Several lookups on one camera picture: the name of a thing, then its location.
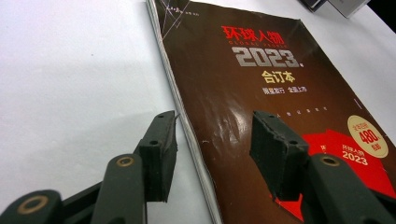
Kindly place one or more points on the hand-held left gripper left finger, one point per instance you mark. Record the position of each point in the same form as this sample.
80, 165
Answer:
157, 161

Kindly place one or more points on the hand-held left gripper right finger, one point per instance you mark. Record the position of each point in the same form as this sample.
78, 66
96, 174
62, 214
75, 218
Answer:
277, 155

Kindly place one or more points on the brown magazine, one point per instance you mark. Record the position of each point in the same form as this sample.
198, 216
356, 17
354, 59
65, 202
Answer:
224, 93

